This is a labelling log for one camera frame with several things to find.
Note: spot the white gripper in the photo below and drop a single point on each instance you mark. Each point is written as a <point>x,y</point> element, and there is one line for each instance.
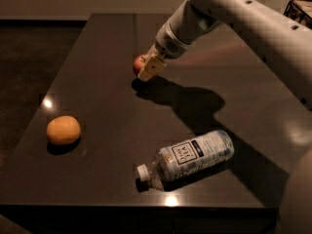
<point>168,45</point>

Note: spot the red apple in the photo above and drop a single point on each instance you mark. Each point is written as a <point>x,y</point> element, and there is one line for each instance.
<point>138,64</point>

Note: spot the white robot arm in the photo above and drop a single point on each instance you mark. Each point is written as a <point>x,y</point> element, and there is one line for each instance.
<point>284,45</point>

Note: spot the blue label plastic bottle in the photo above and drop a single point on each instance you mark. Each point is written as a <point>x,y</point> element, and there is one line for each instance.
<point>188,157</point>

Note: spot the orange fruit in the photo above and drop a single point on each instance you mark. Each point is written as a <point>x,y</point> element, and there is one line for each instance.
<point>63,130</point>

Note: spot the black wire basket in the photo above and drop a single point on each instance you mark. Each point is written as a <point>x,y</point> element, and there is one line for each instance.
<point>300,11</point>

